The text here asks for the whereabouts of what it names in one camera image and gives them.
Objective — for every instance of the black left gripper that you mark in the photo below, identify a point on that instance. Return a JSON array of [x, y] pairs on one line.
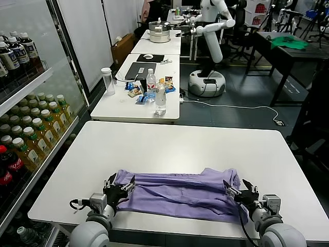
[[115, 196]]

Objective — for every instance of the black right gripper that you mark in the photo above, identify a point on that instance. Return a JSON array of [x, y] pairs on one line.
[[247, 199]]

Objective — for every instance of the purple t-shirt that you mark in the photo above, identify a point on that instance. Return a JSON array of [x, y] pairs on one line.
[[180, 195]]

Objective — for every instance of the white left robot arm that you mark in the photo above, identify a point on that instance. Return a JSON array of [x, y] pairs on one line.
[[90, 234]]

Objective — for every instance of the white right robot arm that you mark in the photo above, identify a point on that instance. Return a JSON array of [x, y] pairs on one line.
[[280, 234]]

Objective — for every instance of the long white side table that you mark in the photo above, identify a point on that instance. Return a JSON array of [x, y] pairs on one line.
[[115, 108]]

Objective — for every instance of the blue snack packet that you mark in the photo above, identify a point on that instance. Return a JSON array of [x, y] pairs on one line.
[[129, 86], [142, 100], [170, 89]]

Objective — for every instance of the yellow tea bottle white cap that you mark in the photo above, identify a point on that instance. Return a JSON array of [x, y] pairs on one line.
[[32, 103], [41, 104], [50, 126], [49, 98], [14, 119], [34, 112], [25, 120], [63, 109], [25, 156], [16, 129], [3, 128], [57, 117], [5, 140], [40, 96], [43, 135], [23, 110], [34, 145]]

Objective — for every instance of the tan cookie packet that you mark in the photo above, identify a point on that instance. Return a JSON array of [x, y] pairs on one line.
[[135, 93]]

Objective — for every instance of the clear unlabelled water bottle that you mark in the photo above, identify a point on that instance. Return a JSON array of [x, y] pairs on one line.
[[160, 101]]

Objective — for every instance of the clear tumbler white lid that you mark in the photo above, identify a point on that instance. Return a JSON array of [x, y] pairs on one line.
[[108, 83]]

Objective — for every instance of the clear water bottle white cap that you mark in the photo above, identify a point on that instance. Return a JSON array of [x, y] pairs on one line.
[[27, 237]]

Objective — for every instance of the red label water bottle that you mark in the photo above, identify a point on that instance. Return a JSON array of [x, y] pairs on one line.
[[151, 83]]

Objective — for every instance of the white power strip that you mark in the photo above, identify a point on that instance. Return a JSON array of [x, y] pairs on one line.
[[181, 97]]

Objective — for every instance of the cola bottle red label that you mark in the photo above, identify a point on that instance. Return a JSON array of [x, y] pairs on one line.
[[5, 178], [13, 165]]

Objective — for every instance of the dark grey laptop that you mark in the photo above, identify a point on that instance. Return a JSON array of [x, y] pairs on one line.
[[140, 75]]

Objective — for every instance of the dark snack packet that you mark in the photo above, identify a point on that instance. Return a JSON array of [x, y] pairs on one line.
[[168, 79]]

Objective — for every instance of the white computer mouse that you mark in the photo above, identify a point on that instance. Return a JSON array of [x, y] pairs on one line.
[[147, 56]]

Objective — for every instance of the small metal clip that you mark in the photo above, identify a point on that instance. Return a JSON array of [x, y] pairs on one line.
[[166, 61]]

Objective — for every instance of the black mouse pad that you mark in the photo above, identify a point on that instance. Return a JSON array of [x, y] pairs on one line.
[[156, 57]]

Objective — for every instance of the brown cardboard box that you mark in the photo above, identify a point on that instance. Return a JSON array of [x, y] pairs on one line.
[[122, 50]]

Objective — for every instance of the glass door drinks fridge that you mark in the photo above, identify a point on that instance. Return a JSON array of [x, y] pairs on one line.
[[59, 64]]

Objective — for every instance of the small white table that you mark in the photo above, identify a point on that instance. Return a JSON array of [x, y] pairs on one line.
[[159, 48]]

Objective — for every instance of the black swivel chair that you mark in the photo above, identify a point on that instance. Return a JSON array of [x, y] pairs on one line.
[[241, 43]]

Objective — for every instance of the black table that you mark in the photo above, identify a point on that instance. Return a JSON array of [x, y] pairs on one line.
[[303, 55]]

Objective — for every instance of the white humanoid wheeled robot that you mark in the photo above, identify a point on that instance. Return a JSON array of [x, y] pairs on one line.
[[213, 44]]

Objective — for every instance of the green cloth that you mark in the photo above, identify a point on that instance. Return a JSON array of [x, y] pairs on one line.
[[289, 43]]

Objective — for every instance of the metal steamer pot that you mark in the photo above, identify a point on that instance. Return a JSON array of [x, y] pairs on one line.
[[159, 32]]

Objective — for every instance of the dark tea bottle white cap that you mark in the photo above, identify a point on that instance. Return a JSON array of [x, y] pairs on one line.
[[29, 52], [19, 55], [7, 61], [13, 34]]

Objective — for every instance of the black tripod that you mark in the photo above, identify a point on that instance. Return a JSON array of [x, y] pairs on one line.
[[268, 18]]

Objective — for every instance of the cluttered white desk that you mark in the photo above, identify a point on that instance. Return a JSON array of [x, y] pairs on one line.
[[177, 19]]

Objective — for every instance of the pink garment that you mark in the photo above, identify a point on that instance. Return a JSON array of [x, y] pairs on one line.
[[146, 10]]

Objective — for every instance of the black high-back office chair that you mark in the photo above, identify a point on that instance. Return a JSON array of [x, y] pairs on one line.
[[240, 13]]

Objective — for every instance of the red and white boxes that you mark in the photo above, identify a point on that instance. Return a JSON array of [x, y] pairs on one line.
[[257, 13]]

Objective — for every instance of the small green bottle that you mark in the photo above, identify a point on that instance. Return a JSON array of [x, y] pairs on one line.
[[176, 11]]

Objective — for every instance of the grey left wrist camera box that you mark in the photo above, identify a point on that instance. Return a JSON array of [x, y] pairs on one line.
[[97, 203]]

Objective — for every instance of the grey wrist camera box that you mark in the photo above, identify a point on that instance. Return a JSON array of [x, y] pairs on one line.
[[97, 203], [271, 203]]

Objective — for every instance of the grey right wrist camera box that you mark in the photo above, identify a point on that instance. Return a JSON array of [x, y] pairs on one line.
[[271, 203]]

